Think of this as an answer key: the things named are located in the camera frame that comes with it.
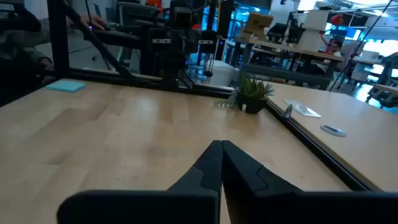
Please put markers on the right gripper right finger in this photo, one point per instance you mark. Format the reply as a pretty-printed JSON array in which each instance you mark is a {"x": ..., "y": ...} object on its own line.
[{"x": 242, "y": 177}]

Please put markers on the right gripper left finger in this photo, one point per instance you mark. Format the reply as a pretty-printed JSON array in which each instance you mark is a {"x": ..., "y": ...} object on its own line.
[{"x": 205, "y": 174}]

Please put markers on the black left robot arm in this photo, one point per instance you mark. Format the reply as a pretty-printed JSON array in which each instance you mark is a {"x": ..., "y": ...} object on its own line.
[{"x": 146, "y": 59}]

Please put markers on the white round bin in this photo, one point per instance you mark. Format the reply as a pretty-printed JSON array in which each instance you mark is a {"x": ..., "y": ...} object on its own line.
[{"x": 222, "y": 74}]

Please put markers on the cardboard box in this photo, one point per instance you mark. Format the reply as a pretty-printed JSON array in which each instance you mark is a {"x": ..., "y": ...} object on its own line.
[{"x": 258, "y": 25}]

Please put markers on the potted green plant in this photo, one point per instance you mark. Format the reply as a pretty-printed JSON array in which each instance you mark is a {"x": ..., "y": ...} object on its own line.
[{"x": 252, "y": 99}]

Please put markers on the black desk clamp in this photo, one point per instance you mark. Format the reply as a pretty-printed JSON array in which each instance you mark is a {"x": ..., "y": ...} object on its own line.
[{"x": 288, "y": 112}]

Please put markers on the silver rectangular desk plate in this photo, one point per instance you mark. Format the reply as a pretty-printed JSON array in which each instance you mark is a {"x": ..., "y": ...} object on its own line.
[{"x": 306, "y": 110}]

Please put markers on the wooden table with black legs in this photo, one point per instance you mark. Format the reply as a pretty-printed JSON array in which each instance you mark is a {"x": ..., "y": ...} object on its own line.
[{"x": 295, "y": 49}]

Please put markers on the light wooden desk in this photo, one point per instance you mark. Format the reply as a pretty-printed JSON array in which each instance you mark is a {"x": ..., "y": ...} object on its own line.
[{"x": 357, "y": 155}]

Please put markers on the white boxy machine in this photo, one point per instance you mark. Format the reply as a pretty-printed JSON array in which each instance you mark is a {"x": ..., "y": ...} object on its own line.
[{"x": 314, "y": 31}]

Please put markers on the blue sticky note pad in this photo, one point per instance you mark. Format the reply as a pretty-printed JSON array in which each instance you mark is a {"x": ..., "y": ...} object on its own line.
[{"x": 65, "y": 86}]

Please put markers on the person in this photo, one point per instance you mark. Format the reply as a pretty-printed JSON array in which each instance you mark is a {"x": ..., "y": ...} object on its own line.
[
  {"x": 335, "y": 46},
  {"x": 18, "y": 46}
]

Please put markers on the red desk lamp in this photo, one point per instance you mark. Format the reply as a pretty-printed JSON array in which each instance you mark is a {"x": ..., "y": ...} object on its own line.
[{"x": 337, "y": 19}]

